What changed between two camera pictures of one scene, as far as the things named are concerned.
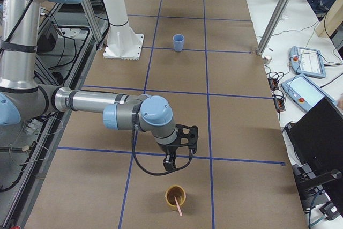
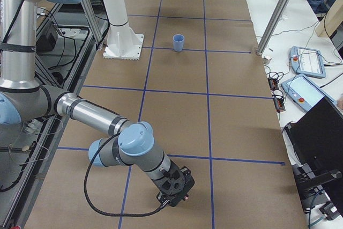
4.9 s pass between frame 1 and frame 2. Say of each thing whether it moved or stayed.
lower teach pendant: stayed
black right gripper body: moved
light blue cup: stayed
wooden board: stayed
